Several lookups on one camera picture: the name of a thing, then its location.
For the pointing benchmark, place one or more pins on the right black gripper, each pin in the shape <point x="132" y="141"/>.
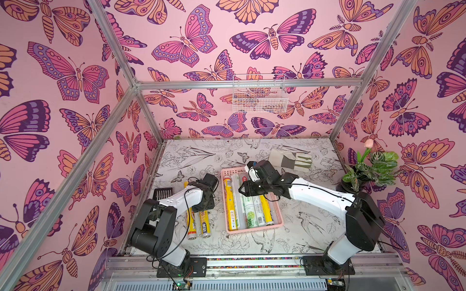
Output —
<point x="249" y="187"/>

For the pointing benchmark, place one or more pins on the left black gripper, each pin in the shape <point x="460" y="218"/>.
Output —
<point x="212" y="204"/>

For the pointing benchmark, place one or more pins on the pink plastic basket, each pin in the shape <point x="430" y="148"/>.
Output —
<point x="275" y="209"/>

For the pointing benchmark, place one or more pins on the yellow red wrap roll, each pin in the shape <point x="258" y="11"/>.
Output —
<point x="192" y="231"/>
<point x="231" y="211"/>

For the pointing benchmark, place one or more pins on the white green wrap roll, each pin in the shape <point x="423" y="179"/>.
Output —
<point x="259" y="211"/>

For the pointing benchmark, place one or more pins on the clear green wrap roll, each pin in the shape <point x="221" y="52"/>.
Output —
<point x="238" y="202"/>

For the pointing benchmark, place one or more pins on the yellow wrap box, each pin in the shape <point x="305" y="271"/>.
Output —
<point x="266" y="211"/>

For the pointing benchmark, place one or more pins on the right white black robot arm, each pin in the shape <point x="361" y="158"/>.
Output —
<point x="363" y="220"/>

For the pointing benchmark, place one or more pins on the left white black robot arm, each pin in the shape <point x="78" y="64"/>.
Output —
<point x="154" y="226"/>

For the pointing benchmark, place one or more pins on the folded beige striped cloth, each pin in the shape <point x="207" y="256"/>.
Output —
<point x="290" y="160"/>

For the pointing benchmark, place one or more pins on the black slotted scoop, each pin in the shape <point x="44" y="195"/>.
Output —
<point x="162" y="193"/>

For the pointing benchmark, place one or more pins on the potted green plant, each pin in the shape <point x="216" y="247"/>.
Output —
<point x="370" y="171"/>

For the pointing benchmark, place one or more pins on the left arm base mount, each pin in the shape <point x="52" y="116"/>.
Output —
<point x="182" y="267"/>

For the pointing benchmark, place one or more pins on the white wire wall basket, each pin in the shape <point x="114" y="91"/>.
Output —
<point x="259" y="96"/>

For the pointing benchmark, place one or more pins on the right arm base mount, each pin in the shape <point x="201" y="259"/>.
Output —
<point x="319" y="265"/>

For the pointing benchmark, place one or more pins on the aluminium front rail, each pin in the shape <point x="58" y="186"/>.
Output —
<point x="291" y="272"/>

